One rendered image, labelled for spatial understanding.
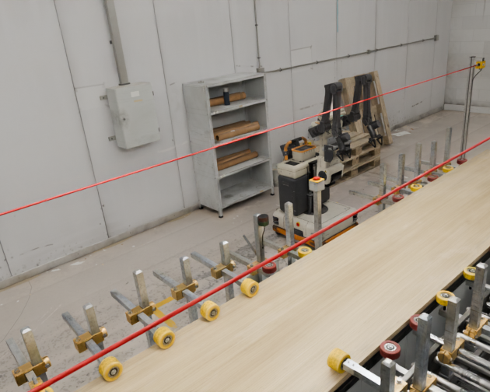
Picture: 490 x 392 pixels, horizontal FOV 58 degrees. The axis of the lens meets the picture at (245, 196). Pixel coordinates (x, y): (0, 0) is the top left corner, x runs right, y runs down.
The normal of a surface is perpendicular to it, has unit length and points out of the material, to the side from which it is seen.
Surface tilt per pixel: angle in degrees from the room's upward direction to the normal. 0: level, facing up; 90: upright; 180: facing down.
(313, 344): 0
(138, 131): 90
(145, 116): 90
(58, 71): 90
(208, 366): 0
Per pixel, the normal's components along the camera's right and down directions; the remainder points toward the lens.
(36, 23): 0.66, 0.23
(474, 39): -0.75, 0.31
